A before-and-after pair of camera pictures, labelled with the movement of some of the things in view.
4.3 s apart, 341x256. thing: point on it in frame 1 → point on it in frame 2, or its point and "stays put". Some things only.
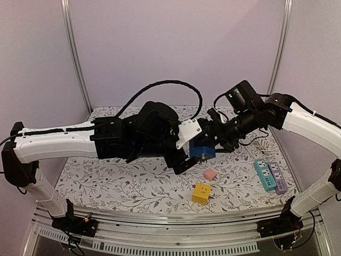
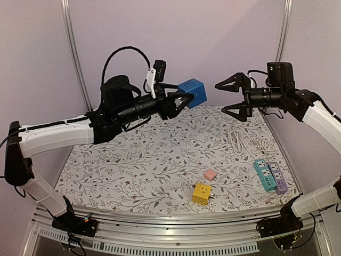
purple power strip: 281,186 stays put
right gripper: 220,130 → 246,96
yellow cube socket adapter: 202,193 stays put
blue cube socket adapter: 199,148 → 195,87
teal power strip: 265,175 stays put
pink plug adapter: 210,174 stays put
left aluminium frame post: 66,13 stays put
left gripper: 175,162 → 170,109
